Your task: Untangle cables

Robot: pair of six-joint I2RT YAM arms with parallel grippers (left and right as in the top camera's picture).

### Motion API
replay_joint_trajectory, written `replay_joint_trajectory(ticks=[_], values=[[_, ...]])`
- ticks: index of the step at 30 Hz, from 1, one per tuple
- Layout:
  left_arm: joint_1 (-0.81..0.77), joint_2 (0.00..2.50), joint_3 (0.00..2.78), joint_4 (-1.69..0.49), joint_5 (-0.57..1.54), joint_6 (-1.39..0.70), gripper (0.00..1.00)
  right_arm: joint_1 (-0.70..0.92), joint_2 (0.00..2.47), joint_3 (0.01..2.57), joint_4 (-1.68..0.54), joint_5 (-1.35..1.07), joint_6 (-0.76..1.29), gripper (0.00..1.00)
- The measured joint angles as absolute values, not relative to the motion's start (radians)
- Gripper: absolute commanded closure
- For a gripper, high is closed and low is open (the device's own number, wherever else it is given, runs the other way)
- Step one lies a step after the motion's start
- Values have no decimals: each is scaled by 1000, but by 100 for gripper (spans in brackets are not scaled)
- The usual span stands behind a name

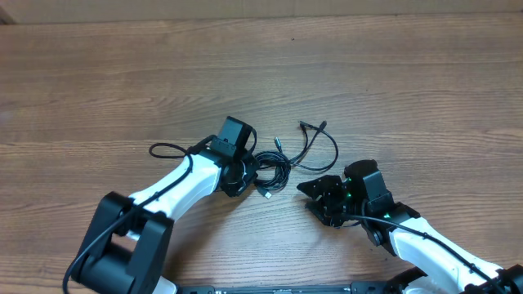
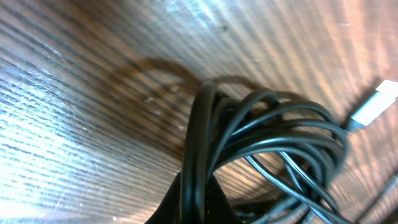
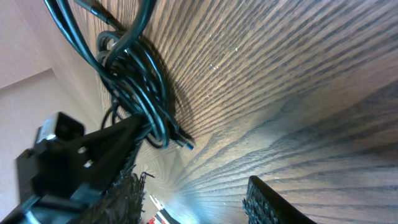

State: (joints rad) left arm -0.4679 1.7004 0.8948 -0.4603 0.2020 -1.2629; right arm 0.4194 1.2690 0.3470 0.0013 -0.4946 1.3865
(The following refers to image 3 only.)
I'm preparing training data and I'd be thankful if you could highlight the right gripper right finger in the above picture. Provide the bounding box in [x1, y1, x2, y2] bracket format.
[242, 175, 315, 224]

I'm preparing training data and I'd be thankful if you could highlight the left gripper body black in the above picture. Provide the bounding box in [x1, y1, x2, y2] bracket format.
[4, 113, 146, 223]

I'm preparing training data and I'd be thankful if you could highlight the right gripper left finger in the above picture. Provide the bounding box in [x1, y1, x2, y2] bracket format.
[68, 172, 146, 224]

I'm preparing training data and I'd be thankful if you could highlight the black usb cable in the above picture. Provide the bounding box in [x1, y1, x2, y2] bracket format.
[43, 0, 195, 152]

